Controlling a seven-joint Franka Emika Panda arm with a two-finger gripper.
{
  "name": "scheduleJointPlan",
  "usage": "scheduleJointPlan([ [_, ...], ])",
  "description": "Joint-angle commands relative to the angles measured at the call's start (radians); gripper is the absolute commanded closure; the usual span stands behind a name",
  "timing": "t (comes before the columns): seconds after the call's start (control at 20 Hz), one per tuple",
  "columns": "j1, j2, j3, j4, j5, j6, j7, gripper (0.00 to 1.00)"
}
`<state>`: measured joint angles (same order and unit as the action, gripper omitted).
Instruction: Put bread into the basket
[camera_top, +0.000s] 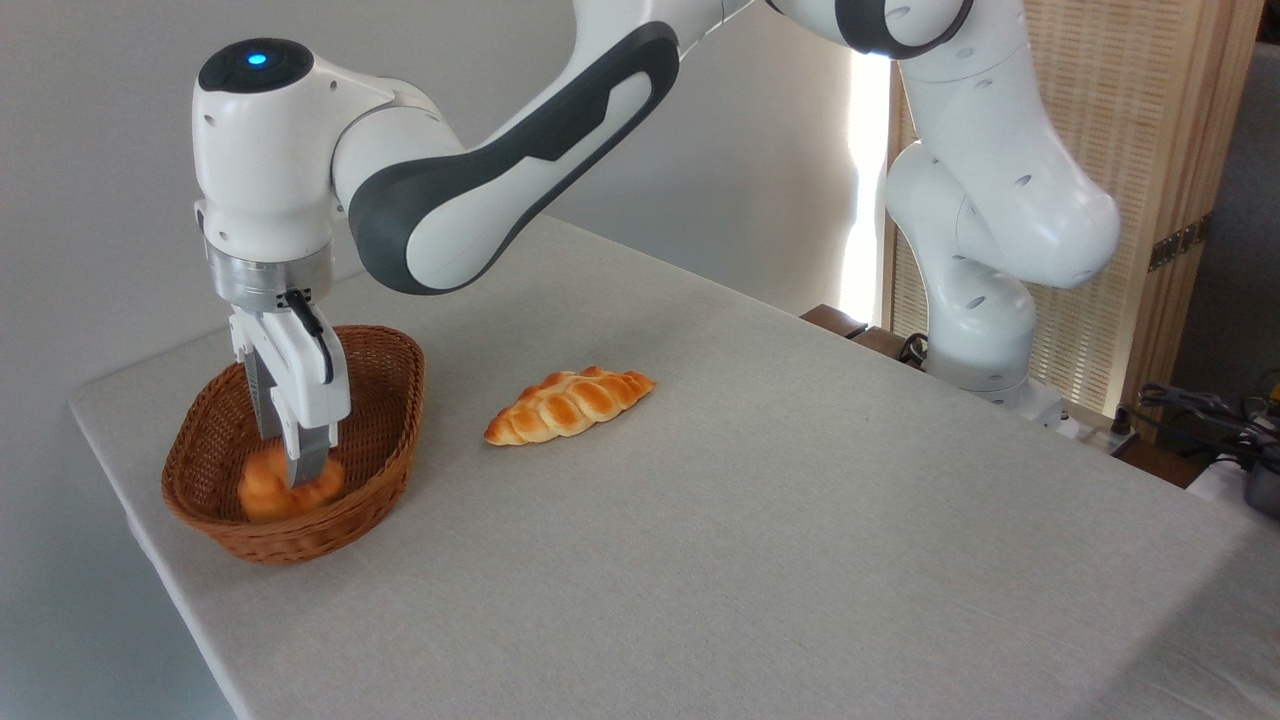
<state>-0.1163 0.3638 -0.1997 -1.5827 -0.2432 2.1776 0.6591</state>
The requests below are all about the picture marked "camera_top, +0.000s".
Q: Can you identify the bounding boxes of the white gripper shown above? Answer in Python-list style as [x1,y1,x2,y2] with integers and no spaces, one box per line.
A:
[228,304,353,492]

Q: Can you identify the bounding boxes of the round muffin-shaped bread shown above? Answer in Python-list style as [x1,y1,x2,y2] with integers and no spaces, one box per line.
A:
[238,443,347,523]

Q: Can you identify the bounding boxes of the brown wicker basket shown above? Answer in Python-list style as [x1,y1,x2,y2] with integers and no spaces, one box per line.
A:
[160,324,427,567]

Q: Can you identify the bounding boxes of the braided bread loaf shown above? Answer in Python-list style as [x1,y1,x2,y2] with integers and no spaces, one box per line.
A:
[484,366,657,448]

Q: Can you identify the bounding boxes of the grey tablecloth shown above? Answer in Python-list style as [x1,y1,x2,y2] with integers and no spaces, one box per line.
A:
[68,215,1280,720]

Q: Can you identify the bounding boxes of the dark brown wooden furniture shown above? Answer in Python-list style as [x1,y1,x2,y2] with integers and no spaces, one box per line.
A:
[800,304,931,369]

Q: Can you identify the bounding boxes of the black screen hinge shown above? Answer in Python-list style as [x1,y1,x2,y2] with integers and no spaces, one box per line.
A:
[1148,213,1214,273]

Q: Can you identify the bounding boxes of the wooden folding screen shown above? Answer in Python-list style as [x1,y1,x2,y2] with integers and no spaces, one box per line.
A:
[885,0,1266,421]

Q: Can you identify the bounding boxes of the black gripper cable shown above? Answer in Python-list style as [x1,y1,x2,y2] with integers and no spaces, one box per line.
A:
[284,288,335,387]

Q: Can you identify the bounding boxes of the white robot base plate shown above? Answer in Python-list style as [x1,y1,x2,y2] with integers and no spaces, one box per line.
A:
[985,378,1086,441]

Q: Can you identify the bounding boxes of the black cable bundle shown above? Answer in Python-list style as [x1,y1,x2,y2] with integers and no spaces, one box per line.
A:
[1135,372,1280,471]

